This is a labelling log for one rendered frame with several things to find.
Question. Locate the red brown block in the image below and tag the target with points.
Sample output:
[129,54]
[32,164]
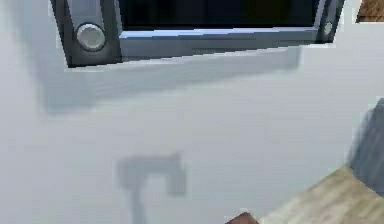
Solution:
[242,219]

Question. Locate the brown wooden framed picture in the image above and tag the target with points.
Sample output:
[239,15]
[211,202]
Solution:
[370,10]

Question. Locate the grey framed television set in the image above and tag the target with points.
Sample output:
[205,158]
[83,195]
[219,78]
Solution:
[213,36]

